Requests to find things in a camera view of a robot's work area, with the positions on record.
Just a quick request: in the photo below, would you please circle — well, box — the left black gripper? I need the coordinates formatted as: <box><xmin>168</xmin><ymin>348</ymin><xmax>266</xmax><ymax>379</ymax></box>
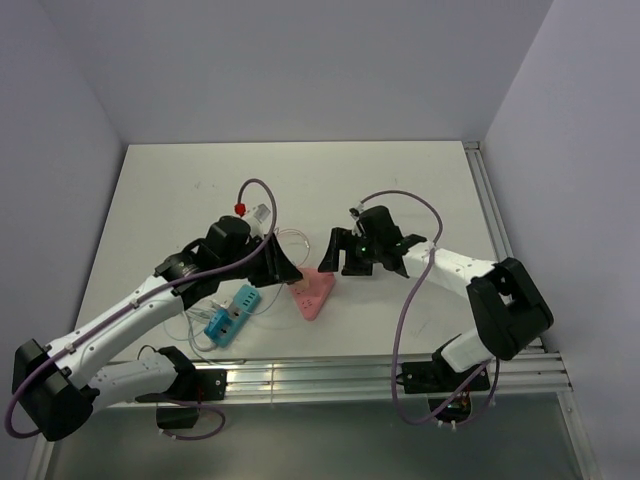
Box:
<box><xmin>219</xmin><ymin>232</ymin><xmax>302</xmax><ymax>288</ymax></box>

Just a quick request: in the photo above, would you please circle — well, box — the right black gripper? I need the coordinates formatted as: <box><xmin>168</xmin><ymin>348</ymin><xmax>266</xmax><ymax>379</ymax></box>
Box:
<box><xmin>318</xmin><ymin>226</ymin><xmax>383</xmax><ymax>276</ymax></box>

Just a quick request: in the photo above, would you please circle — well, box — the light blue thin cable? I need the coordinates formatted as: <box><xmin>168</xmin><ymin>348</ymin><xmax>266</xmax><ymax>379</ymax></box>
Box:
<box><xmin>169</xmin><ymin>287</ymin><xmax>289</xmax><ymax>362</ymax></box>

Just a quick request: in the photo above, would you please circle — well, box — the pink USB charger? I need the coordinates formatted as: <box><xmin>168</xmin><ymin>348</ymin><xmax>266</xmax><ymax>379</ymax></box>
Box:
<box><xmin>295</xmin><ymin>278</ymin><xmax>310</xmax><ymax>291</ymax></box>

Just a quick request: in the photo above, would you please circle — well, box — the pink triangular power strip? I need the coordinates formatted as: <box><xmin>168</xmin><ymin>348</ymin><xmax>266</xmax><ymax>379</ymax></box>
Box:
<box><xmin>289</xmin><ymin>268</ymin><xmax>336</xmax><ymax>321</ymax></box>

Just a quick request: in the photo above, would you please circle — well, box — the teal power strip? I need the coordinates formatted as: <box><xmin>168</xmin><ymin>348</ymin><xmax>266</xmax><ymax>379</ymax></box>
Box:
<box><xmin>205</xmin><ymin>285</ymin><xmax>262</xmax><ymax>348</ymax></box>

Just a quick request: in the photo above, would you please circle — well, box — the blue square plug adapter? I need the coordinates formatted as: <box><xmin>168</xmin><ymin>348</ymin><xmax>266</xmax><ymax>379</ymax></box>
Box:
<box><xmin>204</xmin><ymin>309</ymin><xmax>229</xmax><ymax>342</ymax></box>

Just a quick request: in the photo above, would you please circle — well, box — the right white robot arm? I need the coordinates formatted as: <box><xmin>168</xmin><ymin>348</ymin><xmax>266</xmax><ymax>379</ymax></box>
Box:
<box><xmin>318</xmin><ymin>206</ymin><xmax>554</xmax><ymax>390</ymax></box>

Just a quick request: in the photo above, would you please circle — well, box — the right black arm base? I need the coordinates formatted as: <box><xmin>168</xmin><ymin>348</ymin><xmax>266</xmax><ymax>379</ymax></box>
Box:
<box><xmin>396</xmin><ymin>360</ymin><xmax>500</xmax><ymax>430</ymax></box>

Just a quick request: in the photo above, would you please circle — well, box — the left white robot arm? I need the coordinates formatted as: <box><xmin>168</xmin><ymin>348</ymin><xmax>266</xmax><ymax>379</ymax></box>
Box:
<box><xmin>4</xmin><ymin>216</ymin><xmax>303</xmax><ymax>442</ymax></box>

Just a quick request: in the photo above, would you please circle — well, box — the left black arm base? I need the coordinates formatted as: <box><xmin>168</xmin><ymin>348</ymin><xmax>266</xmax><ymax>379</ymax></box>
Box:
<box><xmin>155</xmin><ymin>369</ymin><xmax>227</xmax><ymax>432</ymax></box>

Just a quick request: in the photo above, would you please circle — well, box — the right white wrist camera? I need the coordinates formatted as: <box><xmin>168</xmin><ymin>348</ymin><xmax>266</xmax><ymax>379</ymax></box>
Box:
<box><xmin>349</xmin><ymin>203</ymin><xmax>364</xmax><ymax>236</ymax></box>

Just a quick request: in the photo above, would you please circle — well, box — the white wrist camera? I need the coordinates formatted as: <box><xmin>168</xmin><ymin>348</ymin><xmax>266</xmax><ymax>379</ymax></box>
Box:
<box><xmin>234</xmin><ymin>203</ymin><xmax>271</xmax><ymax>237</ymax></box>
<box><xmin>349</xmin><ymin>203</ymin><xmax>364</xmax><ymax>236</ymax></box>

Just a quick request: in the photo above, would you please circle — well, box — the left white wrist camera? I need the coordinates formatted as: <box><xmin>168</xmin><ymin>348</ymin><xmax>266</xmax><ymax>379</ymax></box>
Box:
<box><xmin>234</xmin><ymin>203</ymin><xmax>271</xmax><ymax>237</ymax></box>

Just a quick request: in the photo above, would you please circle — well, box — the aluminium rail frame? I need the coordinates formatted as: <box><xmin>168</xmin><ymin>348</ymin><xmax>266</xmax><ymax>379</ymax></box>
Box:
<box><xmin>27</xmin><ymin>141</ymin><xmax>601</xmax><ymax>479</ymax></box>

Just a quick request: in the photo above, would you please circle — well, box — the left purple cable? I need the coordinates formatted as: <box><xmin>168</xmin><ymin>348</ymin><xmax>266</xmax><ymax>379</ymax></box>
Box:
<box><xmin>3</xmin><ymin>178</ymin><xmax>277</xmax><ymax>441</ymax></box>

